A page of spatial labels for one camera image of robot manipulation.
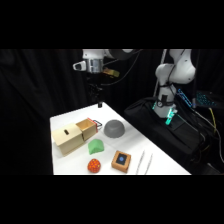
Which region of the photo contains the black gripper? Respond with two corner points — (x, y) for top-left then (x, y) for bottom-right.
(87, 72), (105, 109)

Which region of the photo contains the grey bowl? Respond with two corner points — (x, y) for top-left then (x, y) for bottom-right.
(103, 119), (126, 139)

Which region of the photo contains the green block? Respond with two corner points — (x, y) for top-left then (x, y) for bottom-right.
(87, 139), (105, 156)

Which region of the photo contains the wooden box with slot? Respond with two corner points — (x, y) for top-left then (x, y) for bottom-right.
(51, 124), (86, 157)

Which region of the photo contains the black curtain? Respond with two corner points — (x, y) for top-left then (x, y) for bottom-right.
(0, 49), (224, 175)

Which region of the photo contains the wooden block with blue circle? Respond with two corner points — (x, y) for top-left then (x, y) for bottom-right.
(111, 150), (132, 174)

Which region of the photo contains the red ball with yellow dots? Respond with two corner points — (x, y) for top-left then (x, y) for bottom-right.
(87, 158), (102, 174)

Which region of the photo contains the black robot stand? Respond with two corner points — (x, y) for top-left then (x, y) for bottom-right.
(123, 97), (224, 175)

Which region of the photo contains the small green light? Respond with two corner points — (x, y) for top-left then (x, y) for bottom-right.
(164, 107), (177, 126)

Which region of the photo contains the thin metal rod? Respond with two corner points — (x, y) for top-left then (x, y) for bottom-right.
(144, 152), (154, 175)

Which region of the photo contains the blue lit strip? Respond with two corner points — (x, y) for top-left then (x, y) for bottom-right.
(176, 87), (195, 108)

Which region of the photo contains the cyan lit device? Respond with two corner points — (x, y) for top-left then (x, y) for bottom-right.
(194, 90), (219, 108)

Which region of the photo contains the red and black frame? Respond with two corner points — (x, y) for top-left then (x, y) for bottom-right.
(87, 117), (104, 129)

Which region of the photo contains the yellow wrist mount piece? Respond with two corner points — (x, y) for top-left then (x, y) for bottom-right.
(102, 67), (121, 79)

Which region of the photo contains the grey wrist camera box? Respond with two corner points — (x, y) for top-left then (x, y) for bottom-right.
(72, 60), (89, 72)

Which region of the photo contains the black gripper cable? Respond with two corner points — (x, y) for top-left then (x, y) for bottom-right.
(99, 49), (144, 88)

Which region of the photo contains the white cable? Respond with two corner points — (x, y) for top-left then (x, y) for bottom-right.
(191, 108), (224, 143)

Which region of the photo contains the yellow cable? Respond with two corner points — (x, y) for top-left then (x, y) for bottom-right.
(208, 107), (218, 135)

